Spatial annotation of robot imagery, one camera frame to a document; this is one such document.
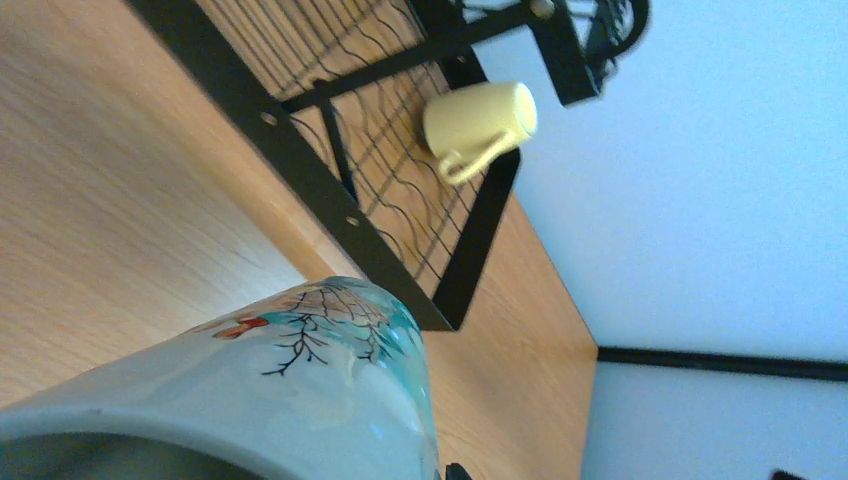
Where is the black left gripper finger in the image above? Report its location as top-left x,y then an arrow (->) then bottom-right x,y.
445,463 -> 472,480

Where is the tall patterned ceramic cup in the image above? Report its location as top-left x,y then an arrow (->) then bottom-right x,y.
1,277 -> 443,479

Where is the yellow ceramic mug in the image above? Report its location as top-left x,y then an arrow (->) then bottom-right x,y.
422,82 -> 538,185

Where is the black wire dish rack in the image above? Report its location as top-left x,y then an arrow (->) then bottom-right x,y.
132,1 -> 651,331

